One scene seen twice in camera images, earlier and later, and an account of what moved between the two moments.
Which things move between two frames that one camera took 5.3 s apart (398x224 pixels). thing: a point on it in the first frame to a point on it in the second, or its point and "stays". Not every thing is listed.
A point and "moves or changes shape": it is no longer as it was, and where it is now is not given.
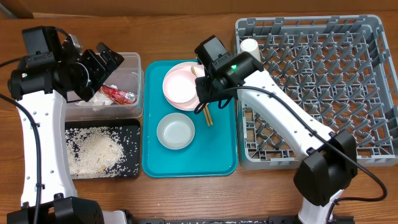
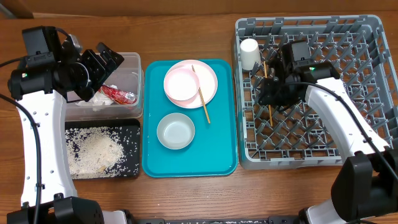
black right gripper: x=206 y=93 to x=267 y=97
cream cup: x=250 y=45 stays
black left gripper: x=89 y=56 stays
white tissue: x=97 y=99 stays
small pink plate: x=180 y=86 stays
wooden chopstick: x=206 y=116 moves or changes shape
